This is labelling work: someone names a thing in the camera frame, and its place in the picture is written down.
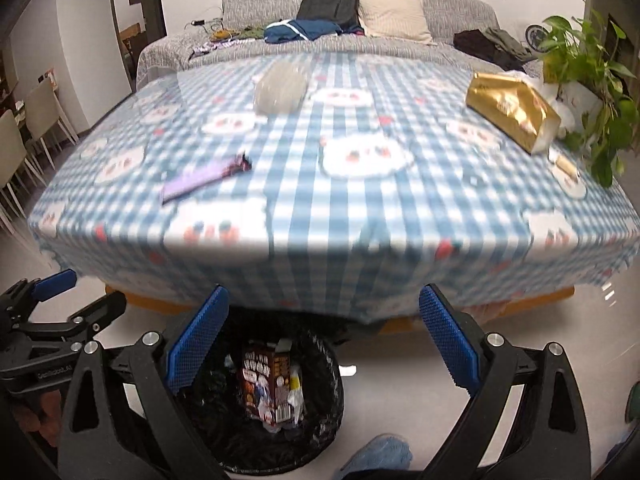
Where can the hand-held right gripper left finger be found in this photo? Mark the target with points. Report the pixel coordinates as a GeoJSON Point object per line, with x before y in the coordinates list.
{"type": "Point", "coordinates": [197, 340]}

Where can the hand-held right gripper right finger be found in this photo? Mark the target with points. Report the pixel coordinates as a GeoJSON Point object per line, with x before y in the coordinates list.
{"type": "Point", "coordinates": [450, 340]}

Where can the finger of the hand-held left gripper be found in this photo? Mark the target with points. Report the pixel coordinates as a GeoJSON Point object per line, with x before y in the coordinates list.
{"type": "Point", "coordinates": [50, 282]}
{"type": "Point", "coordinates": [100, 310]}

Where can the dark brown cookie box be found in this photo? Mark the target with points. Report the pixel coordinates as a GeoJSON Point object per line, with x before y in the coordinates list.
{"type": "Point", "coordinates": [265, 380]}

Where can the black mesh trash bin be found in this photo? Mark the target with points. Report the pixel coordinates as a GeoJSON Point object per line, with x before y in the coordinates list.
{"type": "Point", "coordinates": [322, 410]}

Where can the person's left hand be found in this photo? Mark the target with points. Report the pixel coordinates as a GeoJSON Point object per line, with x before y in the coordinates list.
{"type": "Point", "coordinates": [37, 417]}

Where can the blue slipper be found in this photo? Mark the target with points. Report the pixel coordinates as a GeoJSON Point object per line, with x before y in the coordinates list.
{"type": "Point", "coordinates": [380, 455]}

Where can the purple wrapper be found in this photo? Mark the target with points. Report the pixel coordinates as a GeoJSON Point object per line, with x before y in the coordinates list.
{"type": "Point", "coordinates": [200, 180]}

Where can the small gold packet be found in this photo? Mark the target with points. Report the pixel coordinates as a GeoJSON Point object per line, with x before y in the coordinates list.
{"type": "Point", "coordinates": [566, 166]}

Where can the clear bubble wrap roll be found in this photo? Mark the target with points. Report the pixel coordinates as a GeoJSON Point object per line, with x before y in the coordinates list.
{"type": "Point", "coordinates": [280, 90]}

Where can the purple patterned cloth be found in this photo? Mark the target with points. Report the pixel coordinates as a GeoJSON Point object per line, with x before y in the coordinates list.
{"type": "Point", "coordinates": [212, 47]}

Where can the black garment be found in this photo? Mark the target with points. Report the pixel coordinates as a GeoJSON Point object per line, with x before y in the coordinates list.
{"type": "Point", "coordinates": [475, 45]}

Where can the yellow object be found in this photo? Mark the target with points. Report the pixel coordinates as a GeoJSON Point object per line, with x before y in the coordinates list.
{"type": "Point", "coordinates": [221, 36]}

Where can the green cloth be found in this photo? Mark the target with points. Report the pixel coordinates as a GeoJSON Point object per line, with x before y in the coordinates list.
{"type": "Point", "coordinates": [252, 33]}

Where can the small round fan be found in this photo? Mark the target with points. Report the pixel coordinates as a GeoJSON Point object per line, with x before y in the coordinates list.
{"type": "Point", "coordinates": [536, 37]}

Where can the green potted plant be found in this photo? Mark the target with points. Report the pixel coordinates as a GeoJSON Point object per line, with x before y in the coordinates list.
{"type": "Point", "coordinates": [600, 60]}

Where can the beige pillow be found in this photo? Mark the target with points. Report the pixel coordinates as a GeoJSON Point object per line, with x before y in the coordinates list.
{"type": "Point", "coordinates": [395, 20]}

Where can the grey sofa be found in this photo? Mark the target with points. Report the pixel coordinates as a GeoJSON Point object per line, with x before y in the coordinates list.
{"type": "Point", "coordinates": [440, 15]}

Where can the blue jacket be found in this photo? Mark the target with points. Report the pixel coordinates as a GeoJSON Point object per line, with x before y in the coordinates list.
{"type": "Point", "coordinates": [300, 31]}

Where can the black backpack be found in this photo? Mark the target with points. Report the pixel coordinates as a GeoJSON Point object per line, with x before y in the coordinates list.
{"type": "Point", "coordinates": [327, 5]}

